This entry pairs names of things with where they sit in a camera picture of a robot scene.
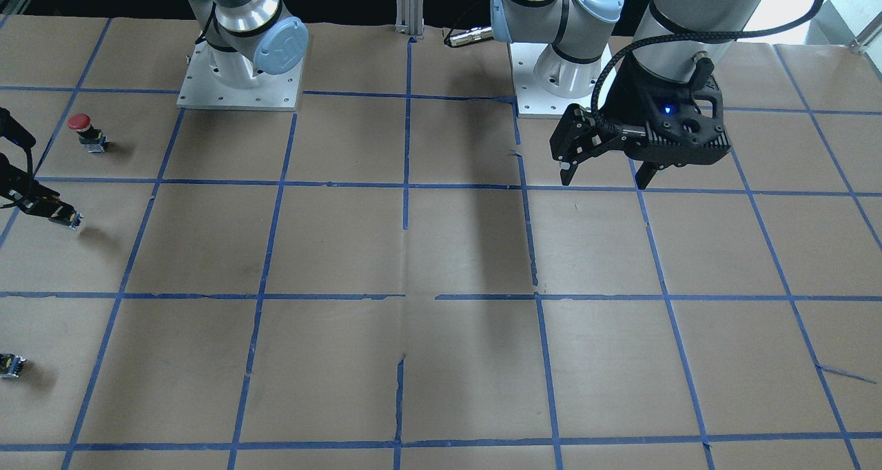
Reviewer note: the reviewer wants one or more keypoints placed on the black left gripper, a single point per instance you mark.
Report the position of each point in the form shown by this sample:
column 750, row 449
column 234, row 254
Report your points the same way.
column 631, row 98

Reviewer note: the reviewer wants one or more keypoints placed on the aluminium frame post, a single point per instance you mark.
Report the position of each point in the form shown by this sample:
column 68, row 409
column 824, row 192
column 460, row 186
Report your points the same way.
column 409, row 18

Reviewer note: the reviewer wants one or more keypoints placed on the red push button switch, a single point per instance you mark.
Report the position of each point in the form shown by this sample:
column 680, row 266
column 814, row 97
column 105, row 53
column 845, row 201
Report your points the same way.
column 91, row 139

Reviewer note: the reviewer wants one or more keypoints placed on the yellow push button switch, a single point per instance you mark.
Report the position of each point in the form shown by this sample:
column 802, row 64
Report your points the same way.
column 65, row 215

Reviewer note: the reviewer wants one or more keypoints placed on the green push button switch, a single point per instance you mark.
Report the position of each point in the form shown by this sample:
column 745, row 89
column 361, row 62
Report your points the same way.
column 11, row 365

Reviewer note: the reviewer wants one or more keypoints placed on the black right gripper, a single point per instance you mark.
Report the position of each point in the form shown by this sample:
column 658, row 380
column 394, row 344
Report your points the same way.
column 32, row 196

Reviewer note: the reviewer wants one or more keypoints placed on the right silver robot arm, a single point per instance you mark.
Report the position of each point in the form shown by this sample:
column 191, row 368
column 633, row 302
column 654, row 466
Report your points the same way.
column 251, row 53

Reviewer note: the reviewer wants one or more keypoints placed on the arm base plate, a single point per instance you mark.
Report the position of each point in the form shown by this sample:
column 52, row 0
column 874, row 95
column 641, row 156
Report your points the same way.
column 545, row 84
column 227, row 81

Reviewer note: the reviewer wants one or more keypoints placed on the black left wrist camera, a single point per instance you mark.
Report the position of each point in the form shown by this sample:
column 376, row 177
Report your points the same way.
column 684, row 121

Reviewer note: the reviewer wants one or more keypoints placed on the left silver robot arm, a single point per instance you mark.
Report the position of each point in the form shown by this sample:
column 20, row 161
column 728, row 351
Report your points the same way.
column 694, row 26

